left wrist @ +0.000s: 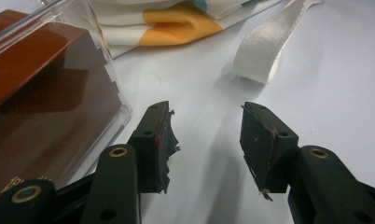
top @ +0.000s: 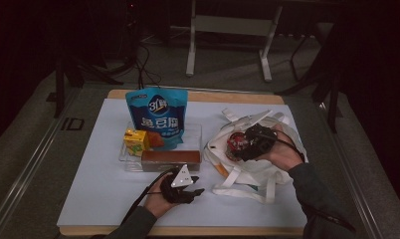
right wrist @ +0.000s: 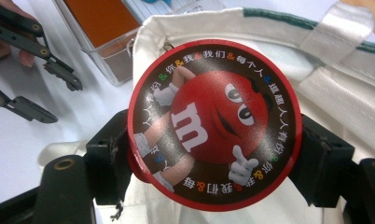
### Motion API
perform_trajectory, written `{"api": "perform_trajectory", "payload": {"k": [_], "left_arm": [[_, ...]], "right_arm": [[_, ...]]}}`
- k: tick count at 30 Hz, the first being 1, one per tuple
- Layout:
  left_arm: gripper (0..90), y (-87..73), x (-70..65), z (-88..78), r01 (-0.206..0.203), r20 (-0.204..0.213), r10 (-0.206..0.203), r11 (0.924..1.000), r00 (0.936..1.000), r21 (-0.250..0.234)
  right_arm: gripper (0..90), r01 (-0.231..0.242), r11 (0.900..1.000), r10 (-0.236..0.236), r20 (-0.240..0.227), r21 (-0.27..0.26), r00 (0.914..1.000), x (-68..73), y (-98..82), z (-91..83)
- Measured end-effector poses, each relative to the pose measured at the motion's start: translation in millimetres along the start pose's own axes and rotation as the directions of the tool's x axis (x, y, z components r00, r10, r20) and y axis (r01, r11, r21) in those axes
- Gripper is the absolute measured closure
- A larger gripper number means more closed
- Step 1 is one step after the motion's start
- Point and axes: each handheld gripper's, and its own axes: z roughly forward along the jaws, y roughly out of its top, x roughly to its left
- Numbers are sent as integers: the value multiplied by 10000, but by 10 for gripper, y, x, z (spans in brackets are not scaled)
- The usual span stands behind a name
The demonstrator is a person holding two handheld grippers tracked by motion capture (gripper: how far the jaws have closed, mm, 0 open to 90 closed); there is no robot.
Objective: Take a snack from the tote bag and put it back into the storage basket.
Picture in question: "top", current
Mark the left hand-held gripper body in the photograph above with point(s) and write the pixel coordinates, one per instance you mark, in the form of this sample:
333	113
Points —
176	194

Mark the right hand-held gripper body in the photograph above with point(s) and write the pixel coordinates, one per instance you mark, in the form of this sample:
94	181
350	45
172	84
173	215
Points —
262	142

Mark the red round snack packet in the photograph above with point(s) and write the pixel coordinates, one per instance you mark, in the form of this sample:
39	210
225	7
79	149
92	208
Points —
235	142

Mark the white tote bag coloured blotches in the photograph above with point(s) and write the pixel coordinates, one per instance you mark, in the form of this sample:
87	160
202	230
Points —
254	176

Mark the brown drink carton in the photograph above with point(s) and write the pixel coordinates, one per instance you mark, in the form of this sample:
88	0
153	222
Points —
171	157

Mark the clear plastic box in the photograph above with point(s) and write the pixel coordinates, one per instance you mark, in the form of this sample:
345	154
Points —
193	136

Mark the yellow drink carton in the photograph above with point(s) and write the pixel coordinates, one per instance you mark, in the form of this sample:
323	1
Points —
135	142

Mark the blue snack pouch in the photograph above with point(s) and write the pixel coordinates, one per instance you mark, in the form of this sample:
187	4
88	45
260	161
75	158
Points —
158	113

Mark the person's left hand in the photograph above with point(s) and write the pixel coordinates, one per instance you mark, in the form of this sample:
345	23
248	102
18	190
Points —
155	204

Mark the person's right hand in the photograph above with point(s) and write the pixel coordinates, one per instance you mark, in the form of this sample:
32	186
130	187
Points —
286	154

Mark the white metal stand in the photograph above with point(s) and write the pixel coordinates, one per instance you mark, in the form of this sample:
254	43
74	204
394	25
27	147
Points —
231	25

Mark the dark equipment rack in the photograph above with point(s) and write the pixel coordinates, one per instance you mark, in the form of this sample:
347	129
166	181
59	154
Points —
131	30

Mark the black metal stand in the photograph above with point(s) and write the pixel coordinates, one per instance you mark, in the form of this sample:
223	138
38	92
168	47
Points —
60	86

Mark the black chair frame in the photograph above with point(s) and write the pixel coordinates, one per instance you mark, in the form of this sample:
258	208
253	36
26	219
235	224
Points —
332	96

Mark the metal floor rail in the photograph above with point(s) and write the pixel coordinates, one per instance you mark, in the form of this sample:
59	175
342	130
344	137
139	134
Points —
29	166
354	179

